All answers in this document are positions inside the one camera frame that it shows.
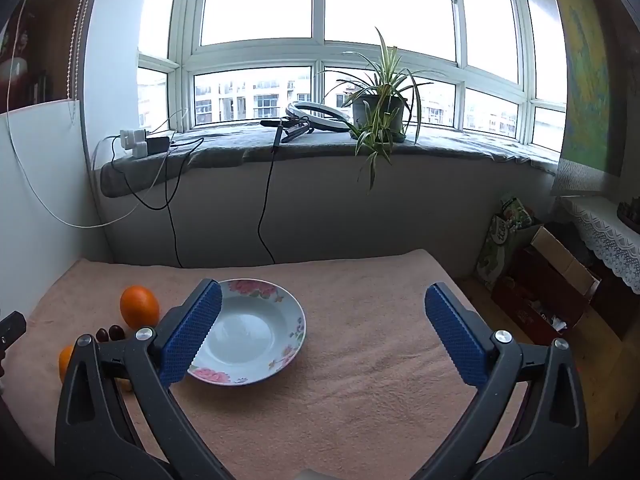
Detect red cardboard box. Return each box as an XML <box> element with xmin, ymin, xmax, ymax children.
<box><xmin>491</xmin><ymin>225</ymin><xmax>602</xmax><ymax>347</ymax></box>

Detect black cable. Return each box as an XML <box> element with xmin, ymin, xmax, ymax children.
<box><xmin>110</xmin><ymin>136</ymin><xmax>207</xmax><ymax>269</ymax></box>
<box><xmin>257</xmin><ymin>125</ymin><xmax>287</xmax><ymax>265</ymax></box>

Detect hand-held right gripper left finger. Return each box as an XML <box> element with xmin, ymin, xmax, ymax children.
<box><xmin>55</xmin><ymin>278</ymin><xmax>236</xmax><ymax>480</ymax></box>

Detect wooden chair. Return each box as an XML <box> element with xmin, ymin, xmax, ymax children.
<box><xmin>559</xmin><ymin>195</ymin><xmax>640</xmax><ymax>295</ymax></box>

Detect white board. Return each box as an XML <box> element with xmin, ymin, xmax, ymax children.
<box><xmin>0</xmin><ymin>99</ymin><xmax>115</xmax><ymax>313</ymax></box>

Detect white cable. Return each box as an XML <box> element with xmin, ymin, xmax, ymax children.
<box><xmin>5</xmin><ymin>10</ymin><xmax>191</xmax><ymax>229</ymax></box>

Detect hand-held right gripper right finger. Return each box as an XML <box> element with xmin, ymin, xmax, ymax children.
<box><xmin>424</xmin><ymin>282</ymin><xmax>590</xmax><ymax>480</ymax></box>

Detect floral white plate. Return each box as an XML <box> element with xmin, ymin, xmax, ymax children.
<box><xmin>187</xmin><ymin>278</ymin><xmax>307</xmax><ymax>386</ymax></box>

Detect yellow green wall poster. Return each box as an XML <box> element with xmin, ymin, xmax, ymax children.
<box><xmin>542</xmin><ymin>0</ymin><xmax>628</xmax><ymax>197</ymax></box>

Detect white ring light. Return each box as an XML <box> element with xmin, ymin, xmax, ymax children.
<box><xmin>285</xmin><ymin>101</ymin><xmax>359</xmax><ymax>134</ymax></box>

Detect white framed window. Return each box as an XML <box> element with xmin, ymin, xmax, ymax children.
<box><xmin>136</xmin><ymin>0</ymin><xmax>569</xmax><ymax>153</ymax></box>

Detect white power adapters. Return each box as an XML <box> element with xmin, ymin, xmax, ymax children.
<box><xmin>118</xmin><ymin>129</ymin><xmax>149</xmax><ymax>159</ymax></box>

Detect green printed bag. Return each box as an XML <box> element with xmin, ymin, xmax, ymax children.
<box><xmin>474</xmin><ymin>195</ymin><xmax>537</xmax><ymax>292</ymax></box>

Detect white bead chain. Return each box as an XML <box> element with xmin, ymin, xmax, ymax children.
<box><xmin>65</xmin><ymin>0</ymin><xmax>97</xmax><ymax>124</ymax></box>

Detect large orange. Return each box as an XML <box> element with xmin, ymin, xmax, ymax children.
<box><xmin>119</xmin><ymin>285</ymin><xmax>161</xmax><ymax>330</ymax></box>
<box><xmin>58</xmin><ymin>345</ymin><xmax>76</xmax><ymax>384</ymax></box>

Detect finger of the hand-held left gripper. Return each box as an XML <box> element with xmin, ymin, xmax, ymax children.
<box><xmin>0</xmin><ymin>311</ymin><xmax>27</xmax><ymax>376</ymax></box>

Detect black ring light stand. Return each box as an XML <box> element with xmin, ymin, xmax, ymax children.
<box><xmin>259</xmin><ymin>116</ymin><xmax>315</xmax><ymax>144</ymax></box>

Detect brown wooden shelf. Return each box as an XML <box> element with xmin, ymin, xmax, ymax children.
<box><xmin>0</xmin><ymin>0</ymin><xmax>97</xmax><ymax>114</ymax></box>

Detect potted spider plant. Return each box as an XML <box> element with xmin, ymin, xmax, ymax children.
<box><xmin>319</xmin><ymin>27</ymin><xmax>437</xmax><ymax>192</ymax></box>

